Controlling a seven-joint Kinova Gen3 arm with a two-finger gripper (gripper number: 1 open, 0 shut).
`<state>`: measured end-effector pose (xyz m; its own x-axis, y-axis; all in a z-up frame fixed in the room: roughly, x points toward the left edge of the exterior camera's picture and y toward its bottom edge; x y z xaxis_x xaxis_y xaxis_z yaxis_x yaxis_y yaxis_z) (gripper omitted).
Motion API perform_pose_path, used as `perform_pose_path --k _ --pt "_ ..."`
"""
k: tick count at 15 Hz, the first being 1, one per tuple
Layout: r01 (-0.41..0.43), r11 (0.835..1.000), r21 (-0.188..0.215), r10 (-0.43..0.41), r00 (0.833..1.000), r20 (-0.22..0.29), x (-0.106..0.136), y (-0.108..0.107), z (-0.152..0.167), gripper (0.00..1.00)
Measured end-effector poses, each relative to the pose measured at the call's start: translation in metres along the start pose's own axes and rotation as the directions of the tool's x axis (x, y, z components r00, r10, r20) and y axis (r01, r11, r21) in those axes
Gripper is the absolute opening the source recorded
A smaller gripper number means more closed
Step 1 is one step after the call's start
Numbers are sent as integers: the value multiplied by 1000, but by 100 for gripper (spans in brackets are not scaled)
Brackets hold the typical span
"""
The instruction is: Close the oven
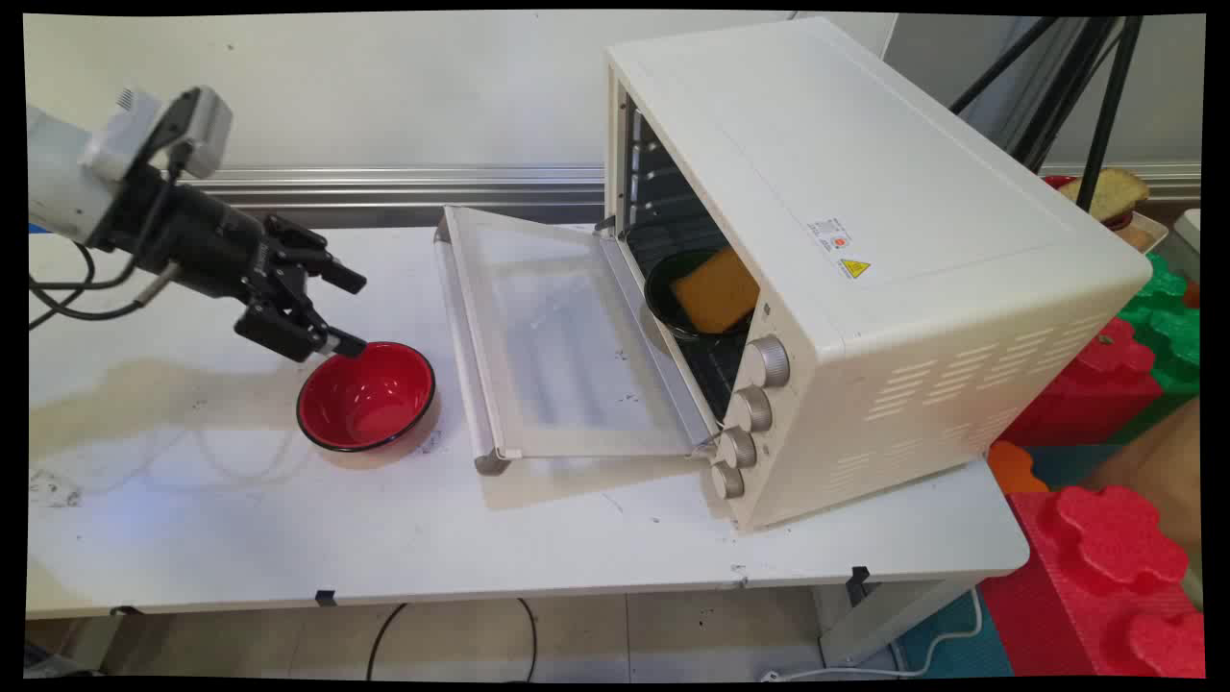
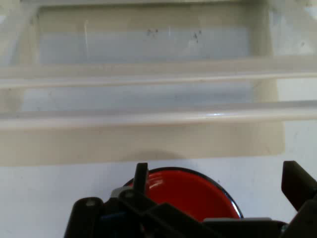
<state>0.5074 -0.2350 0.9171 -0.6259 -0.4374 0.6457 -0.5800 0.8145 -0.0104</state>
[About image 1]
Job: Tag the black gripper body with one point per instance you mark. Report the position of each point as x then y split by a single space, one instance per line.
188 240

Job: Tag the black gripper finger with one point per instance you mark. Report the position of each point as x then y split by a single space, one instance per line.
293 332
309 255

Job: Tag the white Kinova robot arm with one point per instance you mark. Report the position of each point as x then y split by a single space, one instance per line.
56 173

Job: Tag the red bowl with black rim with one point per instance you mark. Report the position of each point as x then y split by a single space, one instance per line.
366 395

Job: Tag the glass oven door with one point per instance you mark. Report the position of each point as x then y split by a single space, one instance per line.
553 336

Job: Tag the orange sponge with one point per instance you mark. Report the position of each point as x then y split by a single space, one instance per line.
716 289

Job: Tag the cream toaster oven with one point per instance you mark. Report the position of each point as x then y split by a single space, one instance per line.
865 250

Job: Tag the orange foam block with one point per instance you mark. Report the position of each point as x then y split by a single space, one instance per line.
1017 466

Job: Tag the red foam block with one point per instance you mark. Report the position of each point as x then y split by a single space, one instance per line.
1105 586
1095 384

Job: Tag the slice of bread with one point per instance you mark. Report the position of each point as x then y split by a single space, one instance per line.
1110 194

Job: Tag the white tray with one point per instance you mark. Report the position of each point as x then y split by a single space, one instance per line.
1148 233

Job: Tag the green foam block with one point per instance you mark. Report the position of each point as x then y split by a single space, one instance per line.
1168 332

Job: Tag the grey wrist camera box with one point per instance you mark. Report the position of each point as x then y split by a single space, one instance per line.
163 130

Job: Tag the black camera tripod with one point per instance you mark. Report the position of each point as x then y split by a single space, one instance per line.
1067 91

